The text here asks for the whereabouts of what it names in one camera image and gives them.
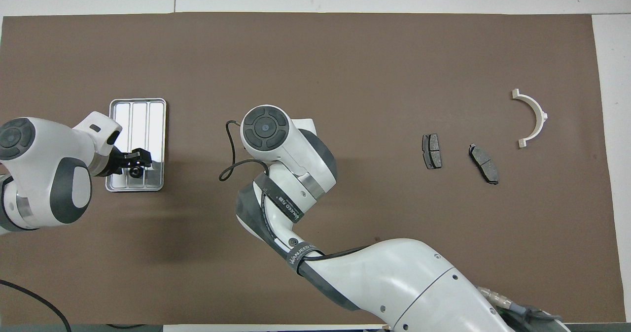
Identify rectangular dark grey brake pad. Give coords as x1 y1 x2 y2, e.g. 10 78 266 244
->
422 133 442 170

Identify brown table mat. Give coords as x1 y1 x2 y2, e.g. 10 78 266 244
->
0 12 627 325

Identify silver metal tray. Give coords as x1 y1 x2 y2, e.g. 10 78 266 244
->
105 98 167 193

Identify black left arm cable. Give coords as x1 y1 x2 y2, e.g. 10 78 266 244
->
0 279 72 332

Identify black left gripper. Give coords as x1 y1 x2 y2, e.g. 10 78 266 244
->
104 147 152 178

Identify white curved plastic bracket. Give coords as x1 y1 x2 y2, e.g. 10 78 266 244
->
511 89 549 149

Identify tapered dark grey brake pad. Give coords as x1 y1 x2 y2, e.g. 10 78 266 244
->
468 144 499 185

